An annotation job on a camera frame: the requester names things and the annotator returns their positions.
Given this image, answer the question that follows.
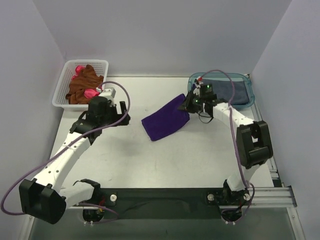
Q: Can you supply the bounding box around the grey towel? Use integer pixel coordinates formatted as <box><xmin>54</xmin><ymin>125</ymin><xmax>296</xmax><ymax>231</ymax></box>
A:
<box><xmin>202</xmin><ymin>79</ymin><xmax>250</xmax><ymax>105</ymax></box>

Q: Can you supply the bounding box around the purple towel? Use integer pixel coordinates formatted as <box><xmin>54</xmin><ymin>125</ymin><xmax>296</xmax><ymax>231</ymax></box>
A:
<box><xmin>141</xmin><ymin>93</ymin><xmax>190</xmax><ymax>142</ymax></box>

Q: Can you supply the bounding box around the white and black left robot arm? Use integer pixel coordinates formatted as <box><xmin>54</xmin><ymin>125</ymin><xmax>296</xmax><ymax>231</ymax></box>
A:
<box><xmin>18</xmin><ymin>96</ymin><xmax>131</xmax><ymax>224</ymax></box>

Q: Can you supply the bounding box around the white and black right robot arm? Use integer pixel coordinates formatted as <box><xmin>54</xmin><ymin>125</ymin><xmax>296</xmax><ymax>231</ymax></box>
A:
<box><xmin>178</xmin><ymin>91</ymin><xmax>273</xmax><ymax>192</ymax></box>

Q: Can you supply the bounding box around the teal plastic bin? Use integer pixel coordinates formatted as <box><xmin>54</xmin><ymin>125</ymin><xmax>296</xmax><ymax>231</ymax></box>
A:
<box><xmin>202</xmin><ymin>72</ymin><xmax>255</xmax><ymax>110</ymax></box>

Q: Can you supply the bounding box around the pink red cloth in basket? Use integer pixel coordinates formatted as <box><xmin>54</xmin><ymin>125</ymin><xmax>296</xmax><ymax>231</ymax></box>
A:
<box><xmin>71</xmin><ymin>65</ymin><xmax>100</xmax><ymax>99</ymax></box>

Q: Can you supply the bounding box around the brown cloth in basket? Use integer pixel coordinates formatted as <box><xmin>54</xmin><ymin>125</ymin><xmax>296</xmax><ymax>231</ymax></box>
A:
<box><xmin>65</xmin><ymin>64</ymin><xmax>104</xmax><ymax>105</ymax></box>

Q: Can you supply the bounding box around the white plastic laundry basket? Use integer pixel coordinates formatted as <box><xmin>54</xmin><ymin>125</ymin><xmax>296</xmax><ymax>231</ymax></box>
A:
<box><xmin>52</xmin><ymin>59</ymin><xmax>109</xmax><ymax>112</ymax></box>

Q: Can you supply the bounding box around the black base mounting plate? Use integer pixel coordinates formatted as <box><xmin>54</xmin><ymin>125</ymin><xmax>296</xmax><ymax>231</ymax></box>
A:
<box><xmin>71</xmin><ymin>187</ymin><xmax>251</xmax><ymax>221</ymax></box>

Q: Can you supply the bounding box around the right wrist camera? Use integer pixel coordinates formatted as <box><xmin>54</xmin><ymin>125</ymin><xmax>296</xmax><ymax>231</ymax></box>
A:
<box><xmin>193</xmin><ymin>77</ymin><xmax>214</xmax><ymax>98</ymax></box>

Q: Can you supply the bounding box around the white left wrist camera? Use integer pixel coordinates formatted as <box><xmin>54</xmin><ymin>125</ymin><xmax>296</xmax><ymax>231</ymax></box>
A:
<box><xmin>98</xmin><ymin>87</ymin><xmax>116</xmax><ymax>100</ymax></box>

